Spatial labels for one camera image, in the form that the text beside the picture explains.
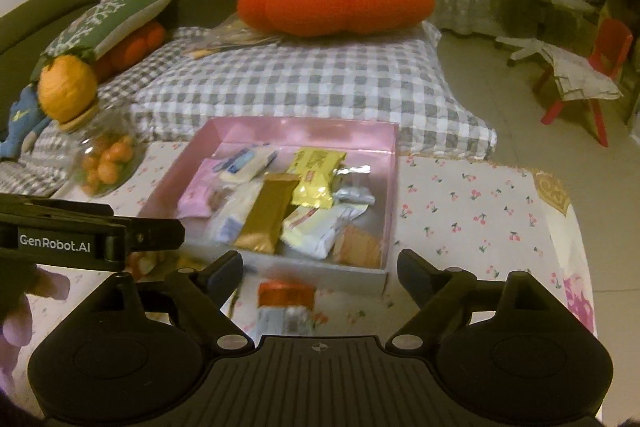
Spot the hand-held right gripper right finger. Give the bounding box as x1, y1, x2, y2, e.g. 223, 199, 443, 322
387, 249, 558, 353

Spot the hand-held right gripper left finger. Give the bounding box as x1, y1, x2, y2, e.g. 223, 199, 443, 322
75, 250, 255, 353

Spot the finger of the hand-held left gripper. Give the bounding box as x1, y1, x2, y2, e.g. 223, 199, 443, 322
114, 216, 186, 254

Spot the clear packet of crackers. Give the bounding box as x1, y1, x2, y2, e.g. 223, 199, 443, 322
331, 225, 385, 269

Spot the clear white snack packet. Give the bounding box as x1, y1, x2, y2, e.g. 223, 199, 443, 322
206, 180, 264, 244

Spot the pink snack packet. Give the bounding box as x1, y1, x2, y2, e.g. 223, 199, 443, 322
176, 158, 227, 220

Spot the gold snack packet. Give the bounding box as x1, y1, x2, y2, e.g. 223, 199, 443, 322
233, 172, 301, 256

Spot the orange and white snack packet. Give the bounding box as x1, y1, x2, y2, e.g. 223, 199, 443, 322
256, 281, 317, 336

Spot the pink cardboard box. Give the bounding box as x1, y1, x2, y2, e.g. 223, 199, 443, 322
136, 116, 401, 298

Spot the silver foil snack packet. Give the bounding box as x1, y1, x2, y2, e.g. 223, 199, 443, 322
331, 164, 377, 208

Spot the cream snack packet red label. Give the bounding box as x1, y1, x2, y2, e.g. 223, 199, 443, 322
279, 201, 372, 259

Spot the white and blue snack packet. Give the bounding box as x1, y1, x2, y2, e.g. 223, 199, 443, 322
219, 145, 279, 184

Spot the yellow snack packet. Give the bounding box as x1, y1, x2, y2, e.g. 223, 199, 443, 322
286, 147, 348, 210

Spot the person's left hand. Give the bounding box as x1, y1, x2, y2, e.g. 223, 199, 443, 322
0, 264, 72, 389

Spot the red and white candy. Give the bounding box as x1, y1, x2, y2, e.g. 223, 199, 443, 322
125, 251, 170, 281

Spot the grey checked blanket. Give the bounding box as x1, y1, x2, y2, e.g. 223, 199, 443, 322
0, 124, 88, 198

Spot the glass jar of orange candies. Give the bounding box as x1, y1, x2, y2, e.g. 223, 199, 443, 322
71, 101, 147, 198

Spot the blue plush toy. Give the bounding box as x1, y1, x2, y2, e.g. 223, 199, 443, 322
0, 83, 52, 160

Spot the yellow plush toy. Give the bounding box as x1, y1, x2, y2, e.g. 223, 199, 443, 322
38, 55, 99, 128

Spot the small orange plush toy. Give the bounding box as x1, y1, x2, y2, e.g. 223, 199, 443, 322
94, 20, 167, 80

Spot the grey checked pillow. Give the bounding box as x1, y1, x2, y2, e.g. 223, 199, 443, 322
97, 23, 499, 160

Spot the clear plastic bag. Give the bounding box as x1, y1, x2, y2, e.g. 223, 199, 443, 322
181, 16, 283, 59

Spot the green patterned cushion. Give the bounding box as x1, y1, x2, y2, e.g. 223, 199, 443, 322
39, 0, 182, 58

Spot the dark green sofa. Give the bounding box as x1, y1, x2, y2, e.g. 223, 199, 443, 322
0, 0, 103, 118

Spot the crumpled white cloth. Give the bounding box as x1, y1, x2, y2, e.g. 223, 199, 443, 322
541, 43, 624, 102

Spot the red plastic chair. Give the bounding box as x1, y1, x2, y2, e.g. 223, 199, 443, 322
539, 17, 635, 148

